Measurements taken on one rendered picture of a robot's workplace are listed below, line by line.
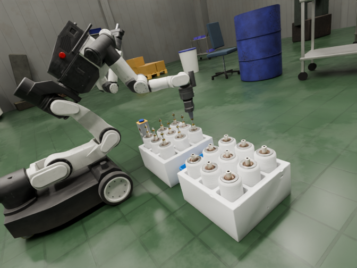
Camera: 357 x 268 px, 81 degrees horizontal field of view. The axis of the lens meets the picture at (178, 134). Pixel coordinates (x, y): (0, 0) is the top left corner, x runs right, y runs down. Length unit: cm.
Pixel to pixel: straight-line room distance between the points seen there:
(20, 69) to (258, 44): 797
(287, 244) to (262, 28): 286
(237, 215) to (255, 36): 281
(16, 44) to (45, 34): 103
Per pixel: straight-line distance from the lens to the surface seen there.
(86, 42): 133
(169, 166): 126
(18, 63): 939
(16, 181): 145
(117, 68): 123
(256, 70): 345
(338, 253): 102
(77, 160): 145
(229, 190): 88
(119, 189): 134
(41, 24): 998
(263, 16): 340
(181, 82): 125
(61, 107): 134
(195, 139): 137
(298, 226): 106
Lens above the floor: 79
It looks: 23 degrees down
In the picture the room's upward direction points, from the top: 14 degrees counter-clockwise
